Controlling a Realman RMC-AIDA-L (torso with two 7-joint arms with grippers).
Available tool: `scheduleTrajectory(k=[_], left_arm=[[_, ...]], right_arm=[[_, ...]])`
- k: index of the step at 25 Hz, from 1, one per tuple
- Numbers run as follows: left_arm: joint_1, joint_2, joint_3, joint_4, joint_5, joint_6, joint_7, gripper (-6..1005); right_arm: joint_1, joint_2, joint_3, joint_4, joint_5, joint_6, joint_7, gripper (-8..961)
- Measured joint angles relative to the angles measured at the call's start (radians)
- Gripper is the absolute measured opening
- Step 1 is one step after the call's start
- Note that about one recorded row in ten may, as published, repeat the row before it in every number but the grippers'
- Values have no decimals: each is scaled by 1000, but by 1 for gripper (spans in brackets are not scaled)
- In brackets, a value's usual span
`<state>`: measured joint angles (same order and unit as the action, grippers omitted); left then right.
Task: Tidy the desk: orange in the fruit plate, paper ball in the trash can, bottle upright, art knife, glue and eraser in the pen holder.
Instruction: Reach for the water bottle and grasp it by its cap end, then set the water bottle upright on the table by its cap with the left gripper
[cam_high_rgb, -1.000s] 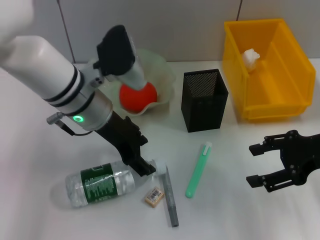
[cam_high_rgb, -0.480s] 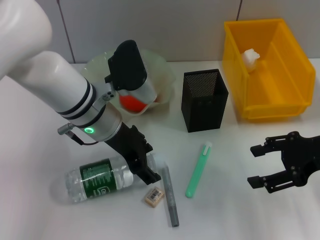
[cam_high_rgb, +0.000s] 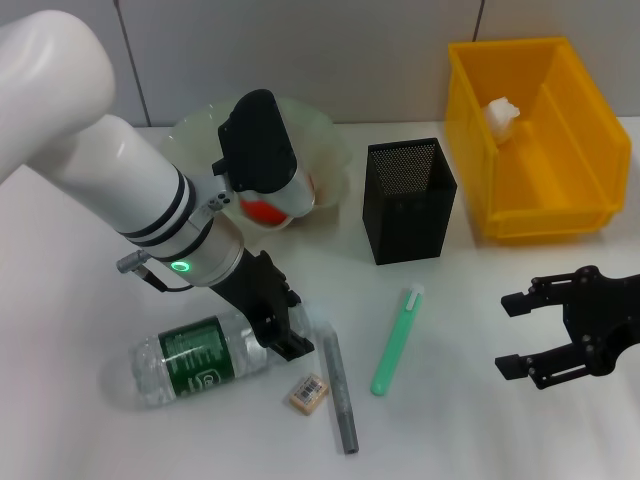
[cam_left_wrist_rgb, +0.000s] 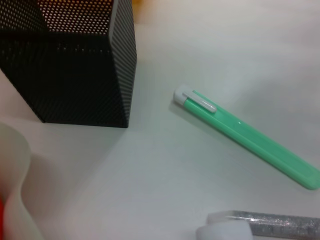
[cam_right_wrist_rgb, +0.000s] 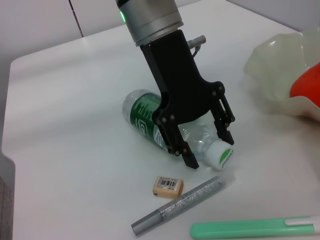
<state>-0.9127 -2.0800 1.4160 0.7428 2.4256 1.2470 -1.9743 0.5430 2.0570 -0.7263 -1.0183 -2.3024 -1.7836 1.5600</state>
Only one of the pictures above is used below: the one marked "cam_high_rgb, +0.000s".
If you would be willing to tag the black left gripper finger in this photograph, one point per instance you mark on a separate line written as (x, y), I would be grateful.
(295, 346)

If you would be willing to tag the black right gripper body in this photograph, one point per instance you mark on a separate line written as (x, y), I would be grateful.
(610, 320)

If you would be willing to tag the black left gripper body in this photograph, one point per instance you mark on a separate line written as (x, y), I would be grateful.
(260, 290)

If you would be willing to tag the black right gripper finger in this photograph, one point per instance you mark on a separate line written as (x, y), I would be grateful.
(515, 304)
(512, 367)

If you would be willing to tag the orange toy fruit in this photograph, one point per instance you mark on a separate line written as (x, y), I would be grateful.
(257, 210)

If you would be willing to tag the clear bottle with green label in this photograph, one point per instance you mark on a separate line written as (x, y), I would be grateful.
(195, 355)

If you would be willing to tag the white paper ball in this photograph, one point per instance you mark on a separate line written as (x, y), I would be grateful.
(502, 117)

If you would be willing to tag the beige eraser with barcode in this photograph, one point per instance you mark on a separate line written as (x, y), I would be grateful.
(309, 394)

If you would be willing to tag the grey glitter pen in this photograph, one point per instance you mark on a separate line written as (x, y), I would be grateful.
(340, 395)

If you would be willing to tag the black mesh pen holder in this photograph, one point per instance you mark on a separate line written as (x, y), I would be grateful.
(410, 230)

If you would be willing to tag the translucent green fruit bowl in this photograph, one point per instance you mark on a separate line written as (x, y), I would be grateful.
(325, 150)

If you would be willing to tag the yellow plastic bin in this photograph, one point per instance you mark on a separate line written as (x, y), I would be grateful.
(540, 210)

